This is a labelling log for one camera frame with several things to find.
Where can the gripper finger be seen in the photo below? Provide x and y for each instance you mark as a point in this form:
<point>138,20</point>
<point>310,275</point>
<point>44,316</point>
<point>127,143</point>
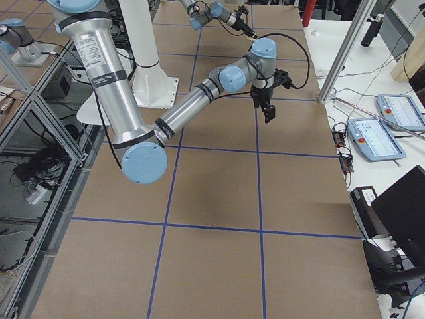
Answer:
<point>267,110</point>
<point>249,32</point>
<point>271,112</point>

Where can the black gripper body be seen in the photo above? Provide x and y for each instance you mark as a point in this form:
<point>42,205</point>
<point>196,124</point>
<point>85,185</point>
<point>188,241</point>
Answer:
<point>259,96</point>
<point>240,23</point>

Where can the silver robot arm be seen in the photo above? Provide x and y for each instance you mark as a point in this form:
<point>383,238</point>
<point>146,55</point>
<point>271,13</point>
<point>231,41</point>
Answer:
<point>200,14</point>
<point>142,111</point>

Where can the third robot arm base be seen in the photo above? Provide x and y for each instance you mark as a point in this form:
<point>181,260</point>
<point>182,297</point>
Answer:
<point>17,42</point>

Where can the red cylinder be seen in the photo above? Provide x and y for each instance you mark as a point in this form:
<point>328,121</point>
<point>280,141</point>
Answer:
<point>308,13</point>

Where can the near blue teach pendant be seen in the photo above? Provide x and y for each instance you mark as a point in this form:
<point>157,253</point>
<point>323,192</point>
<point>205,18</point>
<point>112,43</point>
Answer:
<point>374,140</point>

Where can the blue teach pendant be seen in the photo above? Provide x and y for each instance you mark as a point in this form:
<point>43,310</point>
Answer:
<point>402,110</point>
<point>374,140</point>

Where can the black box white label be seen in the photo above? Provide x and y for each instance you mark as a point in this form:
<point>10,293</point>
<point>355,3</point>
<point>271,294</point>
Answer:
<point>368,221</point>

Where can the black bottle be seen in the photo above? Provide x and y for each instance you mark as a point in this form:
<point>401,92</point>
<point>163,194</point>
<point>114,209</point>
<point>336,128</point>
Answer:
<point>373,30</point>

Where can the far blue teach pendant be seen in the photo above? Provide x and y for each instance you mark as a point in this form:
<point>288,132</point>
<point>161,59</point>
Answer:
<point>402,110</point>

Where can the black laptop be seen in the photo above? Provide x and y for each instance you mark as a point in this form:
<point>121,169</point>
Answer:
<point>401,210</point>

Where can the aluminium frame post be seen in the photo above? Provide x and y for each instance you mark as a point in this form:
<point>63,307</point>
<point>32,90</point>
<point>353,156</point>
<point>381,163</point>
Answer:
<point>355,27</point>

